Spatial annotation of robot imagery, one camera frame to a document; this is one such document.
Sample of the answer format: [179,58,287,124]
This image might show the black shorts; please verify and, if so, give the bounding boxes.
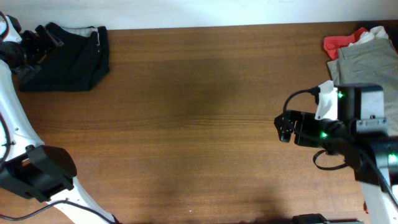
[19,22,110,91]

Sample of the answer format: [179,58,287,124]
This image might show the red cloth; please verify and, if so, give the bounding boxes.
[323,27,369,60]

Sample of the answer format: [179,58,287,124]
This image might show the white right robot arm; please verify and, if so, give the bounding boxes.
[274,81,397,224]

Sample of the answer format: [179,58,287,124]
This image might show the white cloth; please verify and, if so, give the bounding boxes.
[348,26,389,47]

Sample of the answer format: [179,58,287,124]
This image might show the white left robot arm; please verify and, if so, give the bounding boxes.
[1,14,117,223]

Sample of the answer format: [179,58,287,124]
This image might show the khaki grey trousers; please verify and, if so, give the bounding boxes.
[327,39,397,136]

